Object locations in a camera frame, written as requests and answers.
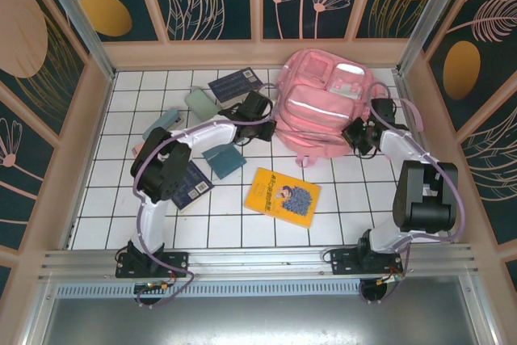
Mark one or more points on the teal notebook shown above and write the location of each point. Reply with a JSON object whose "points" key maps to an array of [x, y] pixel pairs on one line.
{"points": [[227, 163]]}

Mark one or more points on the navy book with barcode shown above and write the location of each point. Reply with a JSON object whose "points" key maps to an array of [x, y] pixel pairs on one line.
{"points": [[232, 85], [194, 192]]}

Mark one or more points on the pink backpack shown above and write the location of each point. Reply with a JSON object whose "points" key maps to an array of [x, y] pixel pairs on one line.
{"points": [[319, 110]]}

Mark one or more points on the yellow book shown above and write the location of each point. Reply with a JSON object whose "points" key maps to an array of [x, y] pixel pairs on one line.
{"points": [[262, 193]]}

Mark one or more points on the small pink eraser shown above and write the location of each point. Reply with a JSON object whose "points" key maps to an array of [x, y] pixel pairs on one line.
{"points": [[137, 150]]}

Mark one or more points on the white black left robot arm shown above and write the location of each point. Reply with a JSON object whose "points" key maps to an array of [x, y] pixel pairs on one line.
{"points": [[202, 137]]}

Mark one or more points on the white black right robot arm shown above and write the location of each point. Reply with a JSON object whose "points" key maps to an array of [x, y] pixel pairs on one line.
{"points": [[398, 143]]}

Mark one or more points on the aluminium frame post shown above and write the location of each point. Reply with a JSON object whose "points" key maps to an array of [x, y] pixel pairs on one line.
{"points": [[81, 26], [428, 18]]}

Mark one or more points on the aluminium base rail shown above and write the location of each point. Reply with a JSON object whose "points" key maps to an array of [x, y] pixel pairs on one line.
{"points": [[258, 264]]}

